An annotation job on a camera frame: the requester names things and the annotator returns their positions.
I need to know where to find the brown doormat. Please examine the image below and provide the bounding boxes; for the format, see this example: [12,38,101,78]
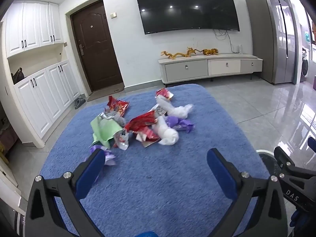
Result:
[87,87,124,102]

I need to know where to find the grey refrigerator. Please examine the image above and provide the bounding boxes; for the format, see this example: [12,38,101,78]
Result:
[243,0,303,84]

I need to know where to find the black wall television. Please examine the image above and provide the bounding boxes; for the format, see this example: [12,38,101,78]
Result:
[133,0,240,34]

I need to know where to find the white hallway cabinet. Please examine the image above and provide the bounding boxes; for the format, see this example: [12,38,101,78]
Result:
[0,0,86,149]

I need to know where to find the dark brown door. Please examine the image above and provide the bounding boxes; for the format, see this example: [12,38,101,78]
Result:
[70,0,124,92]

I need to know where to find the torn red white wrapper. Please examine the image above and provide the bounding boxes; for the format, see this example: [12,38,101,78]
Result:
[134,127,161,148]

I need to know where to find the purple plastic wrapper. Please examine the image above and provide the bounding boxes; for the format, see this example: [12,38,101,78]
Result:
[165,115,196,133]
[85,145,117,166]

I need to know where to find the white plastic bag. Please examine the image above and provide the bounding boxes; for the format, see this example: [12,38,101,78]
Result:
[157,96,193,119]
[151,116,179,146]

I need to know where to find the dark red wrapper printed back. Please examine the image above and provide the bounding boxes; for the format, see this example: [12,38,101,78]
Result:
[150,104,169,117]

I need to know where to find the washing machine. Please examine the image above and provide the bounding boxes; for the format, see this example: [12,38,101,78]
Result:
[301,51,309,82]

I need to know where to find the small white red packet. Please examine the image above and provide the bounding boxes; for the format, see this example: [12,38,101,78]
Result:
[113,129,129,150]

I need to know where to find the red foil bag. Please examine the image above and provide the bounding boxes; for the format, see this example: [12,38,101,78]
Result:
[124,111,159,134]

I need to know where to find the golden dragon figurine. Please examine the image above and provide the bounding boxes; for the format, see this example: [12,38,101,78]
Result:
[161,47,198,60]

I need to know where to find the red and white wrapper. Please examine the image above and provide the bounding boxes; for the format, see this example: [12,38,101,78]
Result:
[155,88,175,102]

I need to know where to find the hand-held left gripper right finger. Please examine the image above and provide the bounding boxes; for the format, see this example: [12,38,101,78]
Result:
[207,149,294,237]

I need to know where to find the television cables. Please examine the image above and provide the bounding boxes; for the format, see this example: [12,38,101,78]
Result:
[213,29,235,53]

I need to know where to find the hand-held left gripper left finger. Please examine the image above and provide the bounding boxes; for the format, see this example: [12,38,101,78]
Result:
[25,149,109,237]

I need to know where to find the grey waste bin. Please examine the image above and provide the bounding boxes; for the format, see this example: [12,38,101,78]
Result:
[256,150,280,178]

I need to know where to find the blue shaggy rug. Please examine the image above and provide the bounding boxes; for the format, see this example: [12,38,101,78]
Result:
[39,83,272,237]

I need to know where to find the green paper bag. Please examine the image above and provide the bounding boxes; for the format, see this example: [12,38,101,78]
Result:
[90,116,123,149]

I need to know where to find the silver white printed wrapper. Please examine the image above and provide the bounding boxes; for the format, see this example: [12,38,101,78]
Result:
[99,111,127,129]

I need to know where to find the dark handbag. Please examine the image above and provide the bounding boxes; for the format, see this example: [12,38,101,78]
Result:
[11,67,23,85]

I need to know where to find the white grey television stand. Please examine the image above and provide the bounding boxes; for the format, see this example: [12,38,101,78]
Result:
[158,53,263,86]

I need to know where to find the red snack bag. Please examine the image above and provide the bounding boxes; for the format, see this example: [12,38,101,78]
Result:
[105,95,130,117]

